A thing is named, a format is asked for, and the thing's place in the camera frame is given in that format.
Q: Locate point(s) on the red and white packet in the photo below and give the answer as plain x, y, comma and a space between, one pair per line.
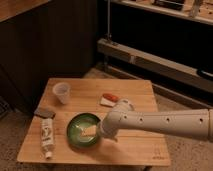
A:
108, 100

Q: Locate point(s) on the metal vertical pole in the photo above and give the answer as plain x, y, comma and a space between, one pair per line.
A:
108, 20

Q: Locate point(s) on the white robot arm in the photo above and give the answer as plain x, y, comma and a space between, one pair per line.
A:
195, 124

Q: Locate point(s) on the white tube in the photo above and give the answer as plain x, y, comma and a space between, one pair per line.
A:
47, 137

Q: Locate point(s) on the green ceramic bowl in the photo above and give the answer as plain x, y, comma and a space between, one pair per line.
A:
76, 127

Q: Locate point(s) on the wooden bench beam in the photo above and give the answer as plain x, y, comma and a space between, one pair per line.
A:
164, 67

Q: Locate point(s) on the wooden shelf with items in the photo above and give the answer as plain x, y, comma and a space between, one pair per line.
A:
194, 10

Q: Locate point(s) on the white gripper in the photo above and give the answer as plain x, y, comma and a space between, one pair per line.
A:
103, 130

